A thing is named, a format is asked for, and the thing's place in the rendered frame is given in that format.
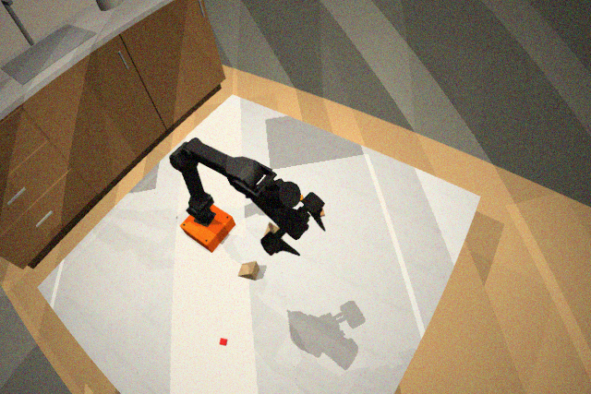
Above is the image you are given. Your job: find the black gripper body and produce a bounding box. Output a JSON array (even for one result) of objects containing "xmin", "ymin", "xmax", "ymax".
[{"xmin": 261, "ymin": 192, "xmax": 325, "ymax": 255}]

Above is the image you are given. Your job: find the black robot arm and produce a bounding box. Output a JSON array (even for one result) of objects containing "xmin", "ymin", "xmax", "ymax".
[{"xmin": 169, "ymin": 137, "xmax": 311, "ymax": 240}]

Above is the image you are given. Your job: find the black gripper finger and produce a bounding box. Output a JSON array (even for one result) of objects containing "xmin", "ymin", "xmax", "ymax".
[
  {"xmin": 275, "ymin": 238, "xmax": 300, "ymax": 256},
  {"xmin": 309, "ymin": 209, "xmax": 326, "ymax": 232}
]

